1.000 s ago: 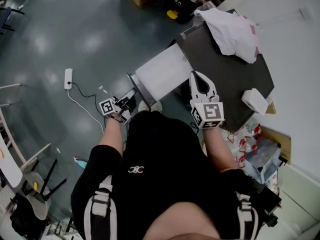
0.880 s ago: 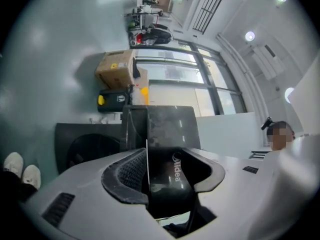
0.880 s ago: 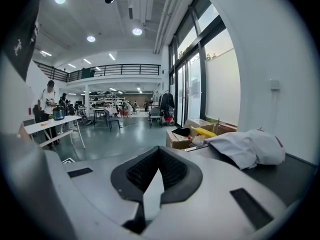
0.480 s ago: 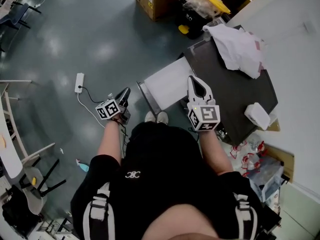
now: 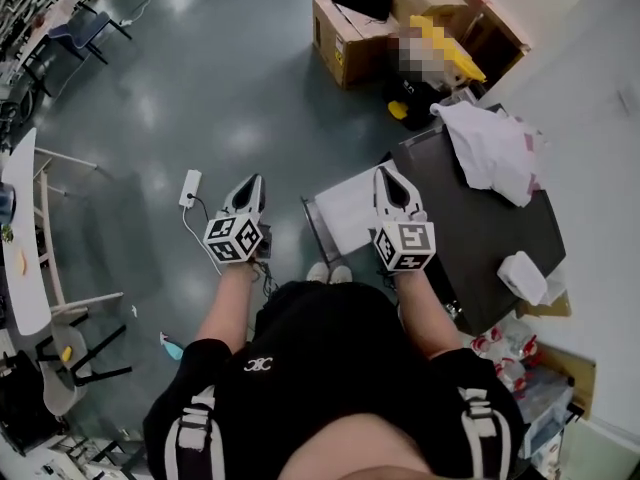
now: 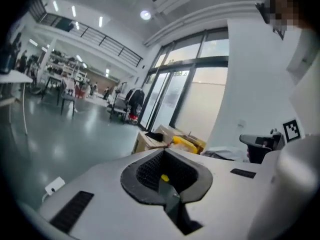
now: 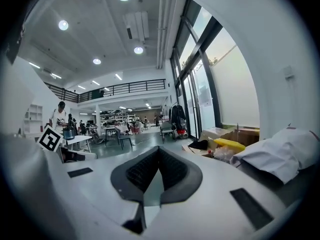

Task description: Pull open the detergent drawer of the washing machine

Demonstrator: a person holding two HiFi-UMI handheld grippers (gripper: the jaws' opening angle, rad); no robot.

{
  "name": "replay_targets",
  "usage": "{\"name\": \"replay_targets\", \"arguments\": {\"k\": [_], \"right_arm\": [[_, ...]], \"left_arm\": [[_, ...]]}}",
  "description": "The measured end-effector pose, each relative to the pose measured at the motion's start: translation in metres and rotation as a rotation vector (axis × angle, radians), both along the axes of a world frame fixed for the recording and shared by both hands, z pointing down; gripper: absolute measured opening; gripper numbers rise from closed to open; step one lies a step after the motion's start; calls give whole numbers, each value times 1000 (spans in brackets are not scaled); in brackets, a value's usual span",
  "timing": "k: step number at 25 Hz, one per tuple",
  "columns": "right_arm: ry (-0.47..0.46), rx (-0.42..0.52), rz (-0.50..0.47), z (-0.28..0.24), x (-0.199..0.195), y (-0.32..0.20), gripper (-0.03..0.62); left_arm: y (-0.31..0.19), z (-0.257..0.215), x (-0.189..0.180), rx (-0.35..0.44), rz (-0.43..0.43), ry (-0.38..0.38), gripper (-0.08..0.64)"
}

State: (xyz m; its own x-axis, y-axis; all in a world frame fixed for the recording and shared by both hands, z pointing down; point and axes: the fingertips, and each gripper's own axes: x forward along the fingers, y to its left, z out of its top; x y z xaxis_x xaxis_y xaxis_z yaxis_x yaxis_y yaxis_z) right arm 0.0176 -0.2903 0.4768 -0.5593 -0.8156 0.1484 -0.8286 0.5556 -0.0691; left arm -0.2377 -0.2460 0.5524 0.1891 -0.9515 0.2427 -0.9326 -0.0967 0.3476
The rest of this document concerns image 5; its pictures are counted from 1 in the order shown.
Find white wooden stool frame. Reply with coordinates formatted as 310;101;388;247
32;146;126;320

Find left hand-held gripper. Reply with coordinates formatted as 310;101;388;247
203;172;274;266

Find person's black clothed torso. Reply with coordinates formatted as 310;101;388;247
142;280;527;480

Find white power cable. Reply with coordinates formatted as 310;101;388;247
181;205;223;277

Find white crumpled cloth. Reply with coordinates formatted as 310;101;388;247
430;99;547;209

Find white long table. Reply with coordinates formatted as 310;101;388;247
1;127;54;338

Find black cloth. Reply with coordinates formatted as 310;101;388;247
330;0;394;22

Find black plug cable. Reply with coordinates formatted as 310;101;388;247
186;195;212;223

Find grey chair black legs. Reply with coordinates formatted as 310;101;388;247
35;311;135;419

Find flat brown cardboard box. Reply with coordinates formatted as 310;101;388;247
528;341;599;422

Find blue chair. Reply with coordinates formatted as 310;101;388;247
48;9;134;67

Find person's left forearm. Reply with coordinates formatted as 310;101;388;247
193;261;262;355

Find person's right forearm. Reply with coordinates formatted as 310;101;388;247
393;267;465;360

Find white tissue pack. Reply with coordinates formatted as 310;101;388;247
496;250;550;307

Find large brown cardboard box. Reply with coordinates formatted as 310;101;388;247
311;0;407;91

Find white power strip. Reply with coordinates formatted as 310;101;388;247
178;168;203;209

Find pile of red-capped bottles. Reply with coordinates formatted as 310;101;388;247
468;323;542;395

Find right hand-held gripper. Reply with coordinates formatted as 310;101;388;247
370;165;437;273

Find dark cup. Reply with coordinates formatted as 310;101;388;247
0;182;19;225

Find dark grey washing machine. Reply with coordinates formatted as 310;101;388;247
387;102;568;337

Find clear plastic storage box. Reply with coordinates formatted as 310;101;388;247
513;367;577;430

